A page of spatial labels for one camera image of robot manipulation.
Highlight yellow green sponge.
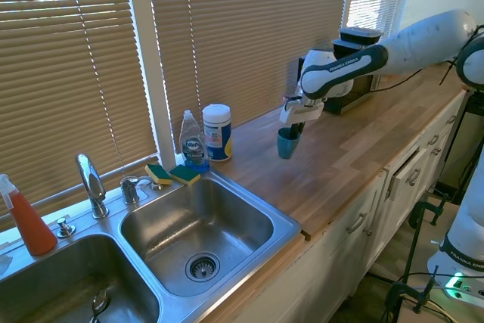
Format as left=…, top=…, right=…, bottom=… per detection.
left=168, top=164, right=202, bottom=188
left=144, top=163, right=173, bottom=187

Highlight orange spray bottle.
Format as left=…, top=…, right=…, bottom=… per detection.
left=0, top=173, right=59, bottom=257

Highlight chrome faucet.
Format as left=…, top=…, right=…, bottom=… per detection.
left=75, top=153, right=110, bottom=219

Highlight black clamp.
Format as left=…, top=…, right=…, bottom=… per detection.
left=408, top=193, right=451, bottom=226
left=384, top=265, right=440, bottom=315

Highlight stainless steel double sink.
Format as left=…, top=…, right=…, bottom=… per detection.
left=0, top=166, right=304, bottom=323

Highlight metal sink drain strainer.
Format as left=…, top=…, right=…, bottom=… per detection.
left=185, top=250, right=222, bottom=284

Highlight chrome sink sprayer cap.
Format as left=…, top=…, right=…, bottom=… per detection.
left=56, top=217, right=77, bottom=239

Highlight clear dish soap bottle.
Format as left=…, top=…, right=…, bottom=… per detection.
left=178, top=109, right=211, bottom=173

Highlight chrome soap dispenser pump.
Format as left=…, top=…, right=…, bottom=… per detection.
left=119, top=175, right=153, bottom=205

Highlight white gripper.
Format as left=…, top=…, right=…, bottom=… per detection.
left=279, top=96, right=326, bottom=138

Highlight disinfecting wipes canister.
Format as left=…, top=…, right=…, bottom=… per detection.
left=201, top=103, right=234, bottom=163

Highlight teal ceramic mug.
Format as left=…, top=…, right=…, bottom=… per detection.
left=276, top=127, right=301, bottom=160

